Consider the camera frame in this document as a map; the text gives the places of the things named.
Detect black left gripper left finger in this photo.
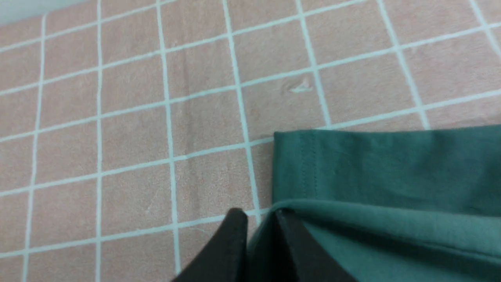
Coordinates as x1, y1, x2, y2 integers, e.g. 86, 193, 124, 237
174, 208, 248, 282

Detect pink checkered table cloth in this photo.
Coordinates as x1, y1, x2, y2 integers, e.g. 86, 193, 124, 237
0, 0, 501, 282

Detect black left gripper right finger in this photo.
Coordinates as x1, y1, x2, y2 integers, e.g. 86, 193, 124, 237
272, 209, 356, 282

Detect green long-sleeve top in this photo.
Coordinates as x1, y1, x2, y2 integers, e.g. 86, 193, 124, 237
269, 125, 501, 282

